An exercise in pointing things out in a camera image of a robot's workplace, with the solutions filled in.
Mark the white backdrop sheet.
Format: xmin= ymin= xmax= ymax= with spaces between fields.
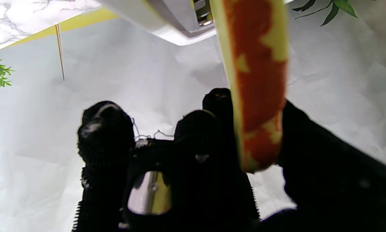
xmin=0 ymin=0 xmax=386 ymax=232

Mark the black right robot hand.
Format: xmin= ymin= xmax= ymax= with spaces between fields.
xmin=72 ymin=88 xmax=386 ymax=232

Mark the yellow desk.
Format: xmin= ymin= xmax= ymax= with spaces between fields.
xmin=3 ymin=8 xmax=119 ymax=49

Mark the toy toast slice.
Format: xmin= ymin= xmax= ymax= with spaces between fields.
xmin=209 ymin=0 xmax=288 ymax=173

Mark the large leafy potted plant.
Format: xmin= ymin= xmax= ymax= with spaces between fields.
xmin=291 ymin=0 xmax=358 ymax=27

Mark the white two-slot toaster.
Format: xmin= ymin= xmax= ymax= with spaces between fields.
xmin=96 ymin=0 xmax=296 ymax=45

